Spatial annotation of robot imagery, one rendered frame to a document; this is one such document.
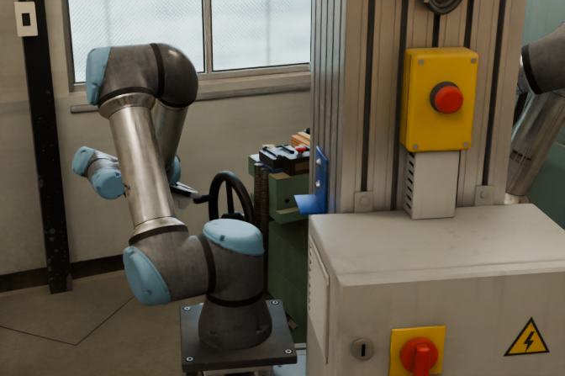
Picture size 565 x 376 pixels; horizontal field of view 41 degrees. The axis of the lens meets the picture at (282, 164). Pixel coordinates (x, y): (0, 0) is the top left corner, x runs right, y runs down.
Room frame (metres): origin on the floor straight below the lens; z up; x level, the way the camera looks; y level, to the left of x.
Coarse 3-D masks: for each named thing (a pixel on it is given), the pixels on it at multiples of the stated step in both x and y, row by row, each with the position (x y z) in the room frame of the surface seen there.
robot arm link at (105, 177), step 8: (96, 160) 1.79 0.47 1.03; (104, 160) 1.79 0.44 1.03; (88, 168) 1.78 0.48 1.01; (96, 168) 1.74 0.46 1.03; (104, 168) 1.73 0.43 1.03; (112, 168) 1.73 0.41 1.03; (88, 176) 1.76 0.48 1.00; (96, 176) 1.71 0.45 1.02; (104, 176) 1.70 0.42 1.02; (112, 176) 1.70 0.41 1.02; (120, 176) 1.71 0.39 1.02; (96, 184) 1.70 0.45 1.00; (104, 184) 1.69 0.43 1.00; (112, 184) 1.70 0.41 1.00; (120, 184) 1.71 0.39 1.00; (96, 192) 1.73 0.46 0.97; (104, 192) 1.69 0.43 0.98; (112, 192) 1.70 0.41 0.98; (120, 192) 1.71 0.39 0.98
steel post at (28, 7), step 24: (24, 0) 2.96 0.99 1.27; (24, 24) 2.93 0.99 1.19; (24, 48) 2.95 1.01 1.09; (48, 48) 2.99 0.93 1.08; (48, 72) 2.98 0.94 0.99; (48, 96) 2.98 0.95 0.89; (48, 120) 2.98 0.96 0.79; (48, 144) 2.97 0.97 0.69; (48, 168) 2.97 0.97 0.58; (48, 192) 2.96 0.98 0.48; (48, 216) 2.96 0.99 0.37; (48, 240) 2.96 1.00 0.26; (48, 264) 2.95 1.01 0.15; (72, 288) 2.99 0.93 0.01
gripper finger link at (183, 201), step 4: (184, 188) 1.92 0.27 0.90; (192, 192) 1.93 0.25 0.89; (196, 192) 1.95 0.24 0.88; (172, 196) 1.91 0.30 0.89; (176, 196) 1.91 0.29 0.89; (180, 196) 1.92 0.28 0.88; (184, 196) 1.92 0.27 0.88; (192, 196) 1.93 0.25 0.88; (196, 196) 1.94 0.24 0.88; (200, 196) 1.96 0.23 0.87; (180, 200) 1.92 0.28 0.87; (184, 200) 1.92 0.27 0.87; (188, 200) 1.93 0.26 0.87; (180, 204) 1.92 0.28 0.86; (184, 204) 1.92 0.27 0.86; (180, 208) 1.92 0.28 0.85; (184, 208) 1.92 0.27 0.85
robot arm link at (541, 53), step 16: (560, 32) 1.38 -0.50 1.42; (528, 48) 1.38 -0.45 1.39; (544, 48) 1.36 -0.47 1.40; (560, 48) 1.35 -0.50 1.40; (528, 64) 1.36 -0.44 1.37; (544, 64) 1.34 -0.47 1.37; (560, 64) 1.34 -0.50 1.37; (528, 80) 1.35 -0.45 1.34; (544, 80) 1.34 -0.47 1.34; (560, 80) 1.34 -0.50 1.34
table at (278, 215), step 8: (248, 160) 2.22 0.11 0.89; (256, 160) 2.17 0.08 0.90; (248, 168) 2.22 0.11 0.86; (272, 208) 1.87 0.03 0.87; (296, 208) 1.87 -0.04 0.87; (272, 216) 1.87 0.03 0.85; (280, 216) 1.83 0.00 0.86; (288, 216) 1.84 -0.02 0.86; (296, 216) 1.86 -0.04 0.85; (304, 216) 1.87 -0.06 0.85
